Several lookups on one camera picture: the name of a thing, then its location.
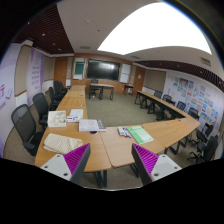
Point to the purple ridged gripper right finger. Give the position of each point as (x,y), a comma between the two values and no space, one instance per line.
(152,167)

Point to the black chair behind front desk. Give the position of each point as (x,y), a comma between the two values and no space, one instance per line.
(93,87)

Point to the white paper sheets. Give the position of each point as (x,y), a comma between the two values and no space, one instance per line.
(75,115)

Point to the large black wall screen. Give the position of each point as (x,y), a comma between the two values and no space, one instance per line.
(103,70)

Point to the black office chair nearest left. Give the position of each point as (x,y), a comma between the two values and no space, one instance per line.
(25,125)

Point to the green board left of screen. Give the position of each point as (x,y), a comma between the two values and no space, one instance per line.
(79,68)

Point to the beige folded towel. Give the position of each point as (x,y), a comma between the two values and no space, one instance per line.
(61,144)

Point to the purple wall banner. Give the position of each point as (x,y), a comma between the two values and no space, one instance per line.
(35,74)

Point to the small desk at front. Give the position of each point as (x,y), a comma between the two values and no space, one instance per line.
(103,87)

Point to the white book stack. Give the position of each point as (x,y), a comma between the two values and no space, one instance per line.
(91,125)

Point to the green paper folder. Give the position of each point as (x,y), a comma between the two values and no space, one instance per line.
(139,134)

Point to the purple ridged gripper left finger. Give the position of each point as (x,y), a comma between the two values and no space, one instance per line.
(69,166)

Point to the black office chair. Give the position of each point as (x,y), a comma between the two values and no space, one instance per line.
(25,125)
(206,146)
(42,108)
(54,103)

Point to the pens and small box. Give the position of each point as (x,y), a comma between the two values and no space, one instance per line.
(123,132)

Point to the white whiteboard right of screen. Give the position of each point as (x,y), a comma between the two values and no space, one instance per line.
(125,72)

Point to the colourful wall posters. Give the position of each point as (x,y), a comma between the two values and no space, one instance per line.
(198,94)

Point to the black office chair right near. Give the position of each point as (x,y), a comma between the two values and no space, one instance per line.
(206,146)

